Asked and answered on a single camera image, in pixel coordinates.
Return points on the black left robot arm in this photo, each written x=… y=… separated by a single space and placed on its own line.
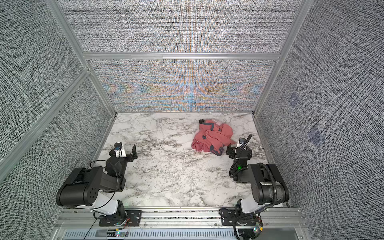
x=94 y=189

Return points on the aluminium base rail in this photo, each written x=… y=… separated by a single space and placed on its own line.
x=177 y=224

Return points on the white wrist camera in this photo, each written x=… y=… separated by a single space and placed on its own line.
x=120 y=150
x=241 y=142

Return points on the salmon cloth with grey trim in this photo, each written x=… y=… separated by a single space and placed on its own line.
x=212 y=137

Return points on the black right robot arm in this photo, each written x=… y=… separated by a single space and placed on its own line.
x=268 y=189

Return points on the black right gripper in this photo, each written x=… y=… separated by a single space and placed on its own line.
x=237 y=151

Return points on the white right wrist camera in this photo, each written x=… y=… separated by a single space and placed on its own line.
x=241 y=142

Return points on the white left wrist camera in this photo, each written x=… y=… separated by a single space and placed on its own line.
x=120 y=150

